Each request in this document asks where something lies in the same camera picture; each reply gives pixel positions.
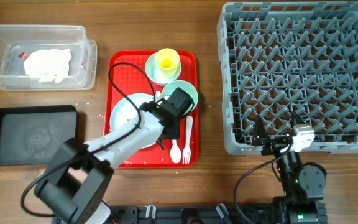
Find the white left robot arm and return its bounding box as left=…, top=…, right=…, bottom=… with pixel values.
left=31, top=96, right=193, bottom=223

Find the yellow plastic cup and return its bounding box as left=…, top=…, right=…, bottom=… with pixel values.
left=155, top=48, right=180, bottom=78

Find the grey dishwasher rack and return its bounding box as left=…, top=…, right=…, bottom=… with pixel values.
left=217, top=1, right=358, bottom=155

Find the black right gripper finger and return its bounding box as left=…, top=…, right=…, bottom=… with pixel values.
left=254, top=115, right=268, bottom=138
left=290, top=111, right=303, bottom=128

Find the small light blue saucer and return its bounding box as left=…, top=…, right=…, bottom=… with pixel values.
left=145, top=53, right=181, bottom=86

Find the light green bowl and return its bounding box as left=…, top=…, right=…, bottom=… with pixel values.
left=161, top=80, right=198, bottom=113

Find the black waste tray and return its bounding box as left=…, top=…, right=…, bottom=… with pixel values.
left=0, top=105, right=77, bottom=166

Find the red plastic tray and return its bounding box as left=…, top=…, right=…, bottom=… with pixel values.
left=104, top=50, right=200, bottom=169

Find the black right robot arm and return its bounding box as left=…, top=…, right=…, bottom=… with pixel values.
left=252, top=112, right=328, bottom=223

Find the white plastic fork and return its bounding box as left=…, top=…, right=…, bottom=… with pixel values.
left=182, top=116, right=193, bottom=165

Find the white napkin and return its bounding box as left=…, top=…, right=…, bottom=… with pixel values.
left=24, top=49, right=72, bottom=83

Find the large light blue plate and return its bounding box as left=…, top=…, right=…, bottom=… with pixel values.
left=109, top=93, right=154, bottom=131

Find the clear plastic bin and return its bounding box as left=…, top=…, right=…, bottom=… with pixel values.
left=0, top=24, right=98, bottom=91

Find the white plastic spoon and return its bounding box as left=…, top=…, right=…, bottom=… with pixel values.
left=170, top=139, right=181, bottom=164

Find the red snack wrapper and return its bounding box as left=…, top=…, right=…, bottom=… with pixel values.
left=19, top=52, right=30, bottom=60

